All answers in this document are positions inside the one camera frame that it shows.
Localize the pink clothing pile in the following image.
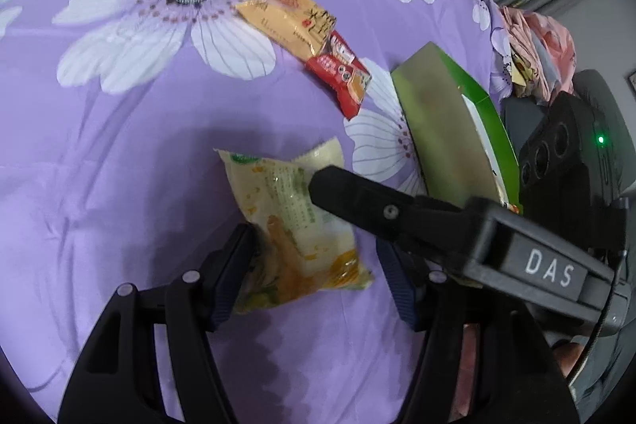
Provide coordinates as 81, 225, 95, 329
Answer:
499, 4, 577, 99

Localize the pale yellow snack packet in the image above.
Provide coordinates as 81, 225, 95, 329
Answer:
213, 137, 373, 316

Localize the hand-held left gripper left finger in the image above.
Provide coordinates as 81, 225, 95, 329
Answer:
57, 223, 256, 424

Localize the person's right hand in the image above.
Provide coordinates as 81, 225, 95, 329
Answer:
551, 339, 589, 378

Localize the yellow rice cracker packet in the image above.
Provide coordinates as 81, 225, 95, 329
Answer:
235, 0, 339, 58

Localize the green cardboard box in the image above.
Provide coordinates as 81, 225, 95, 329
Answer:
390, 41, 522, 213

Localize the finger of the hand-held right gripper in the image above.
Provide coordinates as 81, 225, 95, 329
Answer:
308, 166, 470, 278

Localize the purple floral bedsheet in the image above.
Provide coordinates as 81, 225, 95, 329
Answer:
0, 0, 518, 424

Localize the red snack packet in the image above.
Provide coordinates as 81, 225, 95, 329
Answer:
304, 30, 373, 121

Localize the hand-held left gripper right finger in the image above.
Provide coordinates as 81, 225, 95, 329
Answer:
376, 238, 580, 424

